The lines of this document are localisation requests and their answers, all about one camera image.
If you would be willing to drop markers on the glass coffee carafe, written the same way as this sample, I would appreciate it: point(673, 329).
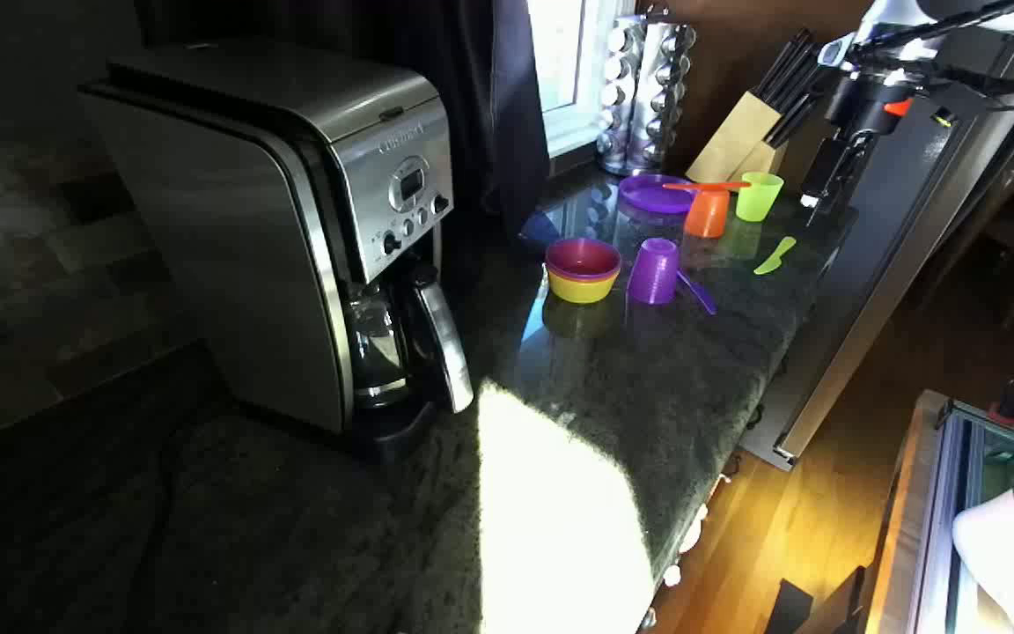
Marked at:
point(376, 338)

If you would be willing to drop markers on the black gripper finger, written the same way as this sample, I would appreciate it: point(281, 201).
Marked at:
point(844, 177)
point(814, 181)

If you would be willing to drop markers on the bright window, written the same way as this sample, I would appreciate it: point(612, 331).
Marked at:
point(565, 57)

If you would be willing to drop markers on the stainless steel coffee maker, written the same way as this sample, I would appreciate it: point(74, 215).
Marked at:
point(238, 234)

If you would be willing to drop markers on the yellow plastic cup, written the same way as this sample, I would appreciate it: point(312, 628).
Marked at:
point(581, 291)

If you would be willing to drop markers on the grey storage bin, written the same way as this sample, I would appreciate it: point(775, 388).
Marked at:
point(924, 529)

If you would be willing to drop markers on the blue plastic item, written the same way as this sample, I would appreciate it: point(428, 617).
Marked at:
point(541, 226)

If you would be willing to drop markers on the green plastic knife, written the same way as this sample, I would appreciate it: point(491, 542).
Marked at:
point(775, 256)

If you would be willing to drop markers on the orange plastic cup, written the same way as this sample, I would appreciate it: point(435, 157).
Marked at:
point(706, 218)

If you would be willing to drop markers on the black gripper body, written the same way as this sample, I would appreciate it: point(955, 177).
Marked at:
point(860, 106)

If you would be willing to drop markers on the purple plastic cup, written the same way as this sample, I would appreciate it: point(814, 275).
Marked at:
point(651, 271)

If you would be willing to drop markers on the orange plastic utensil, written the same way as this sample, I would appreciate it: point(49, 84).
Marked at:
point(706, 183)

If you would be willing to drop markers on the stainless steel refrigerator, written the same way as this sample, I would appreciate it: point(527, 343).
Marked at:
point(905, 234)

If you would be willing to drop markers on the chrome coffee pod carousel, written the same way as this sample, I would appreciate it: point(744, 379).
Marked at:
point(643, 82)

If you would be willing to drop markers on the wooden knife block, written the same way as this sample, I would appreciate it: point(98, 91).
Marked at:
point(739, 140)

